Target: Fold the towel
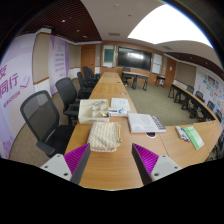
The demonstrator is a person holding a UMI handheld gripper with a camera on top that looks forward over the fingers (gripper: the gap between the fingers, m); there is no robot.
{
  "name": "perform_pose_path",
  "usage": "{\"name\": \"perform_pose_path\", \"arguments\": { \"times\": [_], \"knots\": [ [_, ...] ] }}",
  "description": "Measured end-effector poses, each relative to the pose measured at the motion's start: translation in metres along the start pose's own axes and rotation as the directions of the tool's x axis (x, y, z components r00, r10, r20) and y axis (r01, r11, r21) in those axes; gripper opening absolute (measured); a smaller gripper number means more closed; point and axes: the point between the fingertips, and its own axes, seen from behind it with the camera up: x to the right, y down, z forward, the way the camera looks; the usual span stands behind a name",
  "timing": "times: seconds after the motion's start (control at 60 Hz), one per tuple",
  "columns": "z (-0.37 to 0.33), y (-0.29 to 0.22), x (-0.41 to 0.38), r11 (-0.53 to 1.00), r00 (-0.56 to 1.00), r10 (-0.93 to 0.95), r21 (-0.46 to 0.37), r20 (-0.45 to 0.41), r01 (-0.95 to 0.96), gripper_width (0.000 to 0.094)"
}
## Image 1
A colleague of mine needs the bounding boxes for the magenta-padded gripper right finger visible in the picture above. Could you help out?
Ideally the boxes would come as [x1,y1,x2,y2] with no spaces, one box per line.
[131,143,183,186]

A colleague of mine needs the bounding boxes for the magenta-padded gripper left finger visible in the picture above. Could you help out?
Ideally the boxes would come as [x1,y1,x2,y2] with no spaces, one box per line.
[39,143,92,185]

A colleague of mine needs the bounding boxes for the yellow white zigzag towel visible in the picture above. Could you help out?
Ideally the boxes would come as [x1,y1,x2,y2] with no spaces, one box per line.
[86,121,123,153]

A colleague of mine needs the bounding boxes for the black mesh office chair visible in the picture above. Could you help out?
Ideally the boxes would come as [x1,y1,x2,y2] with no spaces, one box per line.
[19,89,75,158]
[55,77,81,126]

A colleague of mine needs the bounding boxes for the bundle of pens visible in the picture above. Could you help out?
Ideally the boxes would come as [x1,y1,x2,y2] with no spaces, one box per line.
[175,125,191,143]

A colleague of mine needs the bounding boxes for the green flat booklet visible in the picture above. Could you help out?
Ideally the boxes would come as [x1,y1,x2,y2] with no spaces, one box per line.
[183,125,205,151]

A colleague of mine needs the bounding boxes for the white flat cardboard box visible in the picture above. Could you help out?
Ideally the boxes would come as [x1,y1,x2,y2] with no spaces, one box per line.
[127,112,167,134]

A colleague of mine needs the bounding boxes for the white compartment storage box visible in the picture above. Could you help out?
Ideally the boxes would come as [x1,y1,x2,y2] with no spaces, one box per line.
[78,98,111,125]

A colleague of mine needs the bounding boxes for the white printed paper leaflets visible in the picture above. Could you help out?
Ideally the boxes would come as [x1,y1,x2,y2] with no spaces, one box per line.
[108,97,131,118]

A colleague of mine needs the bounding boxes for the long wooden side table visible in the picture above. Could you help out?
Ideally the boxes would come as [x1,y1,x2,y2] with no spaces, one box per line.
[168,83,218,123]

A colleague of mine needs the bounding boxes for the row of chairs behind side table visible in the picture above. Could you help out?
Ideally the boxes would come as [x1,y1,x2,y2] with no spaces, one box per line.
[184,84,224,124]

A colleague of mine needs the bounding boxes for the small wooden side desk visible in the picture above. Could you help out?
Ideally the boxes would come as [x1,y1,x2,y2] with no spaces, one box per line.
[155,75,167,88]

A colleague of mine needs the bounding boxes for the row of black office chairs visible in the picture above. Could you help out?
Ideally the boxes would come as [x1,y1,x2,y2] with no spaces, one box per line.
[76,65,101,99]

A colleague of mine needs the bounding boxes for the wooden desk with black legs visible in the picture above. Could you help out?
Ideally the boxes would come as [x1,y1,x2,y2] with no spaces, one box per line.
[121,67,150,92]

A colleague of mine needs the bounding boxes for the brown wooden door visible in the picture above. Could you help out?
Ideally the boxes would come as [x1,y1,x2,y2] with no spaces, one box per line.
[164,57,178,88]
[80,44,97,73]

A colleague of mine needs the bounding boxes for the bright rectangular ceiling light panel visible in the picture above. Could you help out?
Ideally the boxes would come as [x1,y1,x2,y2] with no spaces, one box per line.
[127,3,214,49]

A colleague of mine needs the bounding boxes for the colourful wall posters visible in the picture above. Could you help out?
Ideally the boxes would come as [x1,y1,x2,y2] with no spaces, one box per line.
[201,73,224,111]

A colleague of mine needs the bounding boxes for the plain white wall whiteboard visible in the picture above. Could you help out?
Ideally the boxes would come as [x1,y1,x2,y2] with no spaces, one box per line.
[151,53,164,75]

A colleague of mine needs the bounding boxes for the purple printed wall banner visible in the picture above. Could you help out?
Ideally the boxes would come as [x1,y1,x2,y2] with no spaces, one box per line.
[48,35,71,95]

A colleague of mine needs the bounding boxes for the large black wall screen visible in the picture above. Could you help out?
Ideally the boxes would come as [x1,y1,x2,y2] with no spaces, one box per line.
[116,46,153,72]

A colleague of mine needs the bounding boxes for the wall whiteboard with green sheet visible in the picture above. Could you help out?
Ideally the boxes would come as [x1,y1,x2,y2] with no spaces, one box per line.
[101,44,116,69]

